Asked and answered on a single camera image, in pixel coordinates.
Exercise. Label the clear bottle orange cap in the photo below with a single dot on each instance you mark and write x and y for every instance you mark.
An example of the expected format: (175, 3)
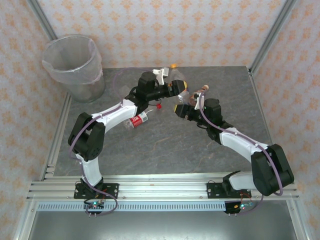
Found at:
(178, 74)

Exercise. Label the brown drink bottle tan cap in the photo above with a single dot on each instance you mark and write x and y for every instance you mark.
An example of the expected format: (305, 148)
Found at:
(193, 98)

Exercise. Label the small clear bottle red cap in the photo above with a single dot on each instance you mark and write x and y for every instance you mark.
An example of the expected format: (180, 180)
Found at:
(157, 106)

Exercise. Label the clear bottle red label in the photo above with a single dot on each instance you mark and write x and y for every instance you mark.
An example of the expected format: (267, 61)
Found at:
(136, 120)

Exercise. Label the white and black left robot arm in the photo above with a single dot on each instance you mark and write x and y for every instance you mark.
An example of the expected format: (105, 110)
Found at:
(112, 115)

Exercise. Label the translucent pink plastic bin liner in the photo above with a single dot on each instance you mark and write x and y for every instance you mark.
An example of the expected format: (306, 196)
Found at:
(96, 75)

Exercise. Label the round translucent grey bin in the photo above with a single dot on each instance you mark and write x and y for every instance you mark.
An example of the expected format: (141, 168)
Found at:
(87, 92)

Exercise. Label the aluminium extrusion mounting beam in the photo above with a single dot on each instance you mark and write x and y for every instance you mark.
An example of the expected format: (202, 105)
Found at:
(162, 190)

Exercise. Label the small circuit board with LEDs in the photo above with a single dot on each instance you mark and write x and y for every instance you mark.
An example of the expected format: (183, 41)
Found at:
(245, 205)
(94, 206)

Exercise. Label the grey metal sheet shelf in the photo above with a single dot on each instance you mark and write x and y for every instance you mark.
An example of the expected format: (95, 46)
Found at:
(162, 227)

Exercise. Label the aluminium table side rail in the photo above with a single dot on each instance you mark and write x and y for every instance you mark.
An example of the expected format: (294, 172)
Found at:
(57, 137)
(260, 100)

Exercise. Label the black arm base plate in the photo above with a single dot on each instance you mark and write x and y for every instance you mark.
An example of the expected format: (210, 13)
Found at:
(215, 190)
(111, 188)

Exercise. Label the aluminium frame post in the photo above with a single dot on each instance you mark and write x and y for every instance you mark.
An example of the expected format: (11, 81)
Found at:
(37, 10)
(277, 25)

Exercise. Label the aluminium frame leg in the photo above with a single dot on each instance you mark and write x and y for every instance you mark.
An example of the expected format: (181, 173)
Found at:
(300, 225)
(25, 225)

